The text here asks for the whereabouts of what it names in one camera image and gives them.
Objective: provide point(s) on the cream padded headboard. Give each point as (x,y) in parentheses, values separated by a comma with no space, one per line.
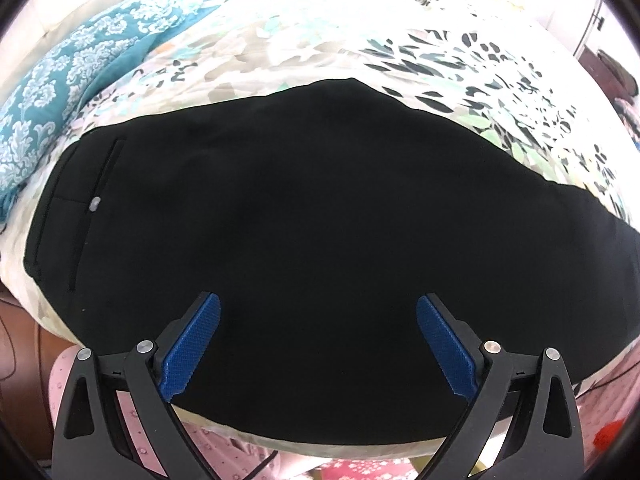
(75,0)

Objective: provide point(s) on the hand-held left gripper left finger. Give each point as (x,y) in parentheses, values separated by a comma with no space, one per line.
(192,342)

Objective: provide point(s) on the person's pink dotted pants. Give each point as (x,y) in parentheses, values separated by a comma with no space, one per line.
(225,455)

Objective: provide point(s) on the dark wooden cabinet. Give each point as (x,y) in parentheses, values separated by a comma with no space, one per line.
(607,72)

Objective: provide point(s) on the person's red fuzzy sweater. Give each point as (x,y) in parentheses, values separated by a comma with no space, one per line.
(611,434)

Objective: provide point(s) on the black pants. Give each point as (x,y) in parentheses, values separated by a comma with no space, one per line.
(310,220)

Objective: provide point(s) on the large blue floral pillow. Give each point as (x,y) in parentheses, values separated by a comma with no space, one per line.
(60,90)

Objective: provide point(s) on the patterned floor rug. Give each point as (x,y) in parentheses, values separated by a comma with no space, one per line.
(370,467)

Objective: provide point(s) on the white door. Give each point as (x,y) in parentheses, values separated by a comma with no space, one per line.
(580,5)

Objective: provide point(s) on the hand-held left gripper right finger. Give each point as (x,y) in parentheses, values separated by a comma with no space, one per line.
(447,345)

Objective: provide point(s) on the blue and beige cloth pile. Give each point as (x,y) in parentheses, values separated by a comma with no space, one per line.
(630,120)

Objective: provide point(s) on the wooden bedside table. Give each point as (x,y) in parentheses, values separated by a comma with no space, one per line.
(25,350)

